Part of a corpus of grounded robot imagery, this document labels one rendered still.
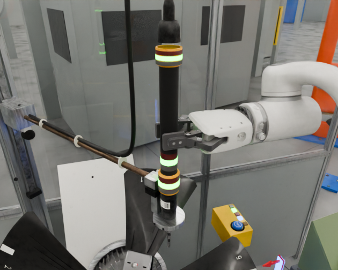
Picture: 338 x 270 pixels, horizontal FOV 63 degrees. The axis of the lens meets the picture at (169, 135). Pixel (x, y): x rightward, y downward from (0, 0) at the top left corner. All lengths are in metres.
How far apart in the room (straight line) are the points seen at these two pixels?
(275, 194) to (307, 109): 1.37
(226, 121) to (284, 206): 1.59
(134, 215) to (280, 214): 1.44
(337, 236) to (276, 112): 0.72
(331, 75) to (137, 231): 0.59
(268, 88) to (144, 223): 0.47
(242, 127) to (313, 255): 0.78
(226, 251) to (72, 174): 0.56
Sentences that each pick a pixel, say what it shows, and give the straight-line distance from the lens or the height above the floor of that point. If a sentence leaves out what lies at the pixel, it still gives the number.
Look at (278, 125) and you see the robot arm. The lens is 0.57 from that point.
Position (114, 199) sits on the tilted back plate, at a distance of 1.00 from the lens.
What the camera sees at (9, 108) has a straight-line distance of 0.99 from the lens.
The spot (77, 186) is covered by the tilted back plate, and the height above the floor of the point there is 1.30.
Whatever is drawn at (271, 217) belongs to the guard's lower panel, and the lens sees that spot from 2.07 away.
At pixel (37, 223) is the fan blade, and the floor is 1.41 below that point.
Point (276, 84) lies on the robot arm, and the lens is 0.58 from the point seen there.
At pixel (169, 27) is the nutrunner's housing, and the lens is 0.44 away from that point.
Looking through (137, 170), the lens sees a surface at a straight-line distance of 0.61.
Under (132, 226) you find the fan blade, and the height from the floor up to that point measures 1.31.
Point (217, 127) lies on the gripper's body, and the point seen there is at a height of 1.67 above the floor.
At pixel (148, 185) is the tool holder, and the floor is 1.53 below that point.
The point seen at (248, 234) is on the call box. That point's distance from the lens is 1.18.
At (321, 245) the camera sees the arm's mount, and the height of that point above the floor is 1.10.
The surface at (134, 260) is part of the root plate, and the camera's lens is 0.81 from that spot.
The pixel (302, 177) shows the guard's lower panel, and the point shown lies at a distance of 2.00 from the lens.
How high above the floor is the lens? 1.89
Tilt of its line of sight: 27 degrees down
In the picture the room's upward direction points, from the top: straight up
